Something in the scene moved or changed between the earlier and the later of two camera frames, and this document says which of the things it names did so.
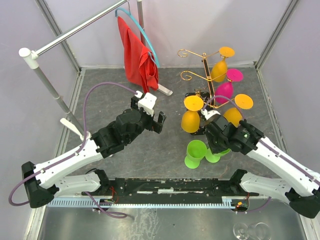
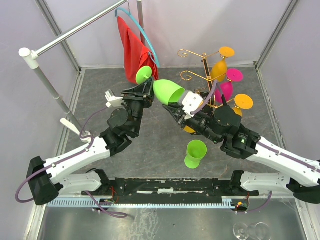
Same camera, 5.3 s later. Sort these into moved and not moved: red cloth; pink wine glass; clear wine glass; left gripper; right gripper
Moved: left gripper; right gripper
Not moved: red cloth; pink wine glass; clear wine glass
